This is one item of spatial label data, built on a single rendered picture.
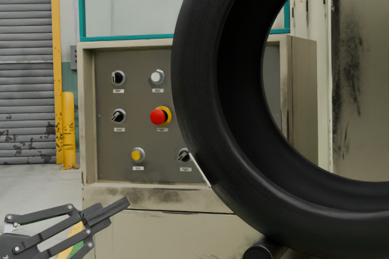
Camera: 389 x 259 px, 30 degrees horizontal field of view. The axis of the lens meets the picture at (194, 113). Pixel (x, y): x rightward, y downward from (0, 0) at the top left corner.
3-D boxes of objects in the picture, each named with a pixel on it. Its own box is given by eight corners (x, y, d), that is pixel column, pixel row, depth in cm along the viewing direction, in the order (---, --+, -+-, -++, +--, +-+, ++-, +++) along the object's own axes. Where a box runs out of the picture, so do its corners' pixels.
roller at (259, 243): (314, 228, 139) (291, 228, 141) (312, 204, 139) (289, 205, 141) (272, 277, 106) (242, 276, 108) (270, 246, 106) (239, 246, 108)
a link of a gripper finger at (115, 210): (87, 222, 105) (89, 226, 105) (128, 200, 108) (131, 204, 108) (83, 225, 108) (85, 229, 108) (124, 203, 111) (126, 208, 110)
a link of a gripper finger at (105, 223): (78, 232, 105) (88, 251, 105) (108, 216, 107) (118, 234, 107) (76, 234, 106) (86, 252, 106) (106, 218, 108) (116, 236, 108)
